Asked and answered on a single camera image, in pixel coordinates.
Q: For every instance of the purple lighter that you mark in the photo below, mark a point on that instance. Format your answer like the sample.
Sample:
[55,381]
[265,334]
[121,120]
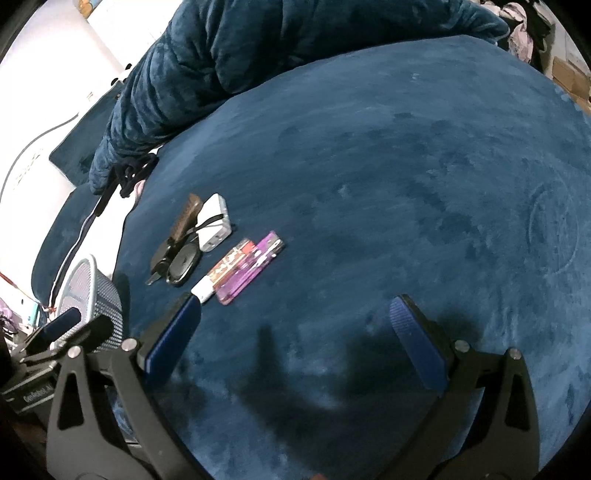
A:
[251,267]

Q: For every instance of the cardboard box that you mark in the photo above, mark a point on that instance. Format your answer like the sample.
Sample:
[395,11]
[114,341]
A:
[572,81]

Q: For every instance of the white wall charger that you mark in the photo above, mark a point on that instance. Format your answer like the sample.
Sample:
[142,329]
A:
[213,224]

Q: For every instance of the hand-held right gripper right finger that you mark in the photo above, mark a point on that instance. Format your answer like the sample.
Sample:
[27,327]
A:
[418,344]

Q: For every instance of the brown wooden comb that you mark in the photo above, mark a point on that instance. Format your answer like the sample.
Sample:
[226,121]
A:
[187,219]

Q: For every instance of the sunglasses with brown case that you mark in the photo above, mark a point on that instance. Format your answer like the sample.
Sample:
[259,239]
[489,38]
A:
[178,265]

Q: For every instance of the light blue plastic basket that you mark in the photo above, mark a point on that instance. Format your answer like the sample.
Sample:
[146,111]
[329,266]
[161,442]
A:
[92,286]

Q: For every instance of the pile of clothes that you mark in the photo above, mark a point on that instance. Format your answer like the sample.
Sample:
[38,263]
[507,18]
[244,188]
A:
[521,23]

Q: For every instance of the red lighter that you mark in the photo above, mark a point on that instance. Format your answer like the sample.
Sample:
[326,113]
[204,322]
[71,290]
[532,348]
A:
[228,267]

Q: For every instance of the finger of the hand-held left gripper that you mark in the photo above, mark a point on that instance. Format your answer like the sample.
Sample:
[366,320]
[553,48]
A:
[60,321]
[92,332]

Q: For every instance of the blue pillow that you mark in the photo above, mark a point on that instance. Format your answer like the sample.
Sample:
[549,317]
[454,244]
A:
[85,138]
[69,240]

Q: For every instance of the blue plush quilt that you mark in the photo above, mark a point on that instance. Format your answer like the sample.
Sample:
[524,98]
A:
[258,50]

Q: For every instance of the white wardrobe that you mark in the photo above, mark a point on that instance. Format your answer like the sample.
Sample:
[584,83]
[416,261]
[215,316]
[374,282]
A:
[138,32]

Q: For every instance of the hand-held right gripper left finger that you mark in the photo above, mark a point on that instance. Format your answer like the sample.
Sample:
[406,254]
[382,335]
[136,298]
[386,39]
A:
[173,337]

